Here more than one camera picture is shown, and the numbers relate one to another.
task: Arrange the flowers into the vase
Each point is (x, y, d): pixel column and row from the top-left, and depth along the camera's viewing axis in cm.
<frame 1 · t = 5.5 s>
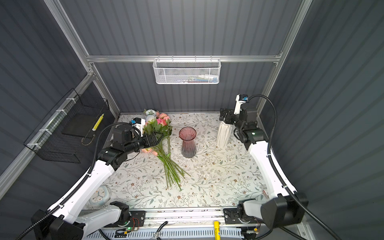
left hand: (158, 135, 75), fingers open
right hand: (229, 110, 74), fingers open
white ribbed ceramic vase: (224, 134, 92), point 14 cm above the table
bundle of artificial flowers: (159, 122, 104), point 10 cm above the table

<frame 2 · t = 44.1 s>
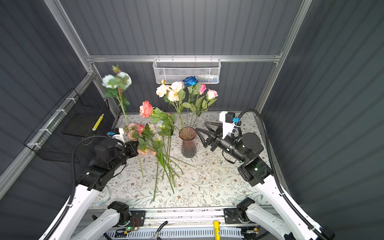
left hand: (137, 141, 71), fingers closed
right hand: (201, 129, 56), fingers open
bundle of artificial flowers: (153, 136, 103), point 5 cm above the table
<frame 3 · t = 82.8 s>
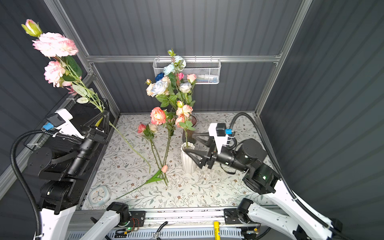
left hand: (108, 112, 47), fingers closed
right hand: (189, 145, 49), fingers open
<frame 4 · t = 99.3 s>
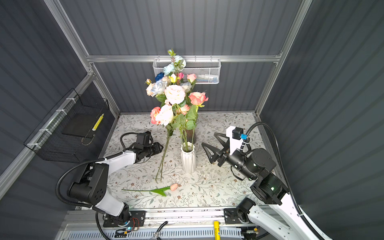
left hand: (160, 146, 94), fingers open
right hand: (210, 141, 55), fingers open
pink tulip stem: (161, 190, 84), on the table
